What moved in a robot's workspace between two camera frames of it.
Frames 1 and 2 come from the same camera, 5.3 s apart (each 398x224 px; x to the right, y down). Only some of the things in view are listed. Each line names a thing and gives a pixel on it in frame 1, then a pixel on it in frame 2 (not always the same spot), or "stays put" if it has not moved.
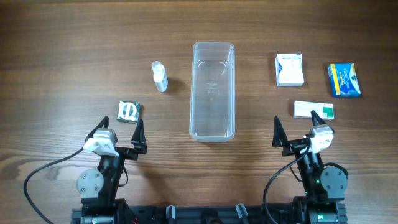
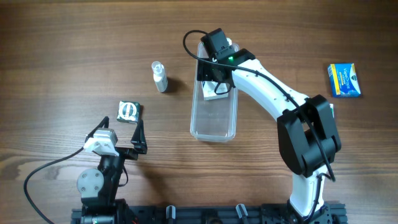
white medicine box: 289,70 to 208,88
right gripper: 298,145 to 203,73
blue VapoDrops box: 344,80 stays put
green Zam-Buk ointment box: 129,112 stays put
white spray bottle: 160,76 stays put
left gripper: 125,152 stays put
